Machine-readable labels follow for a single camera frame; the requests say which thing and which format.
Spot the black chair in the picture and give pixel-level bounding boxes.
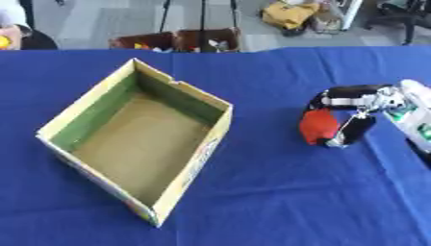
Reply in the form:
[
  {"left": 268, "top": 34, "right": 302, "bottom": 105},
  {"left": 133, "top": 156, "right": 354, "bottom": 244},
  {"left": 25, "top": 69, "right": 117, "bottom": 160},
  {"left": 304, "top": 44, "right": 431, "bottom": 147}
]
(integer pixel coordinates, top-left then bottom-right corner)
[{"left": 362, "top": 0, "right": 431, "bottom": 46}]

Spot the yellow bag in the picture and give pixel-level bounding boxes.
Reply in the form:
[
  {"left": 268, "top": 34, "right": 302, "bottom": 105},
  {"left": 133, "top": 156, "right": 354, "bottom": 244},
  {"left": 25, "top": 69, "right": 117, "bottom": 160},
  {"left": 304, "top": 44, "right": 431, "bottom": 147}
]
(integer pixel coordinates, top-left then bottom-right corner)
[{"left": 259, "top": 0, "right": 322, "bottom": 31}]

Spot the person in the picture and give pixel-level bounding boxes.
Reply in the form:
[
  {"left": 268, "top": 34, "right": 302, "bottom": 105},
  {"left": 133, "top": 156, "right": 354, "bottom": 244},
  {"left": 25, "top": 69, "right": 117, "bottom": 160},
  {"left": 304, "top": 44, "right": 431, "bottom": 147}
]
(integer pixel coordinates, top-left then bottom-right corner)
[{"left": 0, "top": 0, "right": 61, "bottom": 51}]

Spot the white board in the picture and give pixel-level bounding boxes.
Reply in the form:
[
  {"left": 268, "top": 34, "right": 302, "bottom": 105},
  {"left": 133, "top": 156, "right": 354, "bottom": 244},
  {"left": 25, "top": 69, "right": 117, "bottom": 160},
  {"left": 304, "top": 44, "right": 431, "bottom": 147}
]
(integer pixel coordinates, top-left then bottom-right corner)
[{"left": 335, "top": 0, "right": 366, "bottom": 32}]

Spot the black tripod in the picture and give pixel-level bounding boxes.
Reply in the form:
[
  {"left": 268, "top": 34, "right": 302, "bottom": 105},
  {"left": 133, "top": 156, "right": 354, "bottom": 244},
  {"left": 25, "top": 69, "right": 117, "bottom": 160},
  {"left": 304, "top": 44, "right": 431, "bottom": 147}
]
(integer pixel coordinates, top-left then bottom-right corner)
[{"left": 156, "top": 0, "right": 241, "bottom": 54}]

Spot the brown cardboard box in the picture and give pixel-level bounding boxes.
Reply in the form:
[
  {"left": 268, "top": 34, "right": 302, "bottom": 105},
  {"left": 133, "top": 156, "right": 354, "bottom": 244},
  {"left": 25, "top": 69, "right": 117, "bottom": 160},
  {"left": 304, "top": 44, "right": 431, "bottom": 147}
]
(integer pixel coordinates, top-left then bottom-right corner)
[
  {"left": 108, "top": 31, "right": 179, "bottom": 54},
  {"left": 173, "top": 26, "right": 242, "bottom": 54}
]

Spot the tan cardboard box green inside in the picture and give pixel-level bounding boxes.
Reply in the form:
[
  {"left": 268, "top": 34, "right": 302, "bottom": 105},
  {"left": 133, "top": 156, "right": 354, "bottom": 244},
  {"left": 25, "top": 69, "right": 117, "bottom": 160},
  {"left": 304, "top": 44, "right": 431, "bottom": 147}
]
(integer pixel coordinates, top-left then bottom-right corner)
[{"left": 34, "top": 57, "right": 236, "bottom": 229}]

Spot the red toy fruit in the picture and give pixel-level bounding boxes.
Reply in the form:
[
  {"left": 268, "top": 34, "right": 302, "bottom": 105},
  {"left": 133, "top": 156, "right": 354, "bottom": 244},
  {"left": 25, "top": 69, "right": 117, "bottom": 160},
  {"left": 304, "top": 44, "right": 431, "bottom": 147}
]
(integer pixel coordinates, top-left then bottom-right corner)
[{"left": 297, "top": 108, "right": 342, "bottom": 147}]

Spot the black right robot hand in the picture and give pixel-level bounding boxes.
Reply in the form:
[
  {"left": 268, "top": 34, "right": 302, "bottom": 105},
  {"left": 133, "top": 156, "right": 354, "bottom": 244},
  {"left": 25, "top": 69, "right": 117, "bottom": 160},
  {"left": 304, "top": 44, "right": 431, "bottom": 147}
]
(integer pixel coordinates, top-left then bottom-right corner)
[{"left": 301, "top": 84, "right": 408, "bottom": 149}]

